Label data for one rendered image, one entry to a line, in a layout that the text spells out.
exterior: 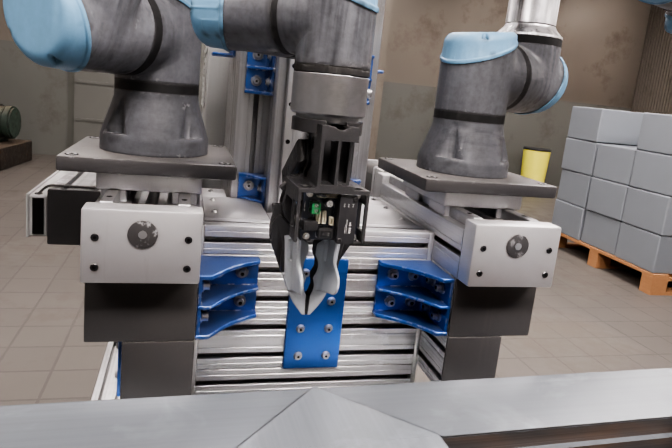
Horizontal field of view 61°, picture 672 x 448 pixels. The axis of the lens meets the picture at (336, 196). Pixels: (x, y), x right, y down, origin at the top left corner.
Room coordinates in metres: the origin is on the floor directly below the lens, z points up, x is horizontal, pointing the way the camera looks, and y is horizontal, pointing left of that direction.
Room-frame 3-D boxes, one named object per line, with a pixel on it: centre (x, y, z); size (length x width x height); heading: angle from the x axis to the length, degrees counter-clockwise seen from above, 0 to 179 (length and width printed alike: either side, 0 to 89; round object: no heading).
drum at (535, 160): (8.14, -2.78, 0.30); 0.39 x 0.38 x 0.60; 15
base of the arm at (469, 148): (0.96, -0.21, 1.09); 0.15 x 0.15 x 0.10
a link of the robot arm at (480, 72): (0.97, -0.21, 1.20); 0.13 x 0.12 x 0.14; 131
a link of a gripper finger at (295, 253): (0.57, 0.03, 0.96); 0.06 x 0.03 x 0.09; 17
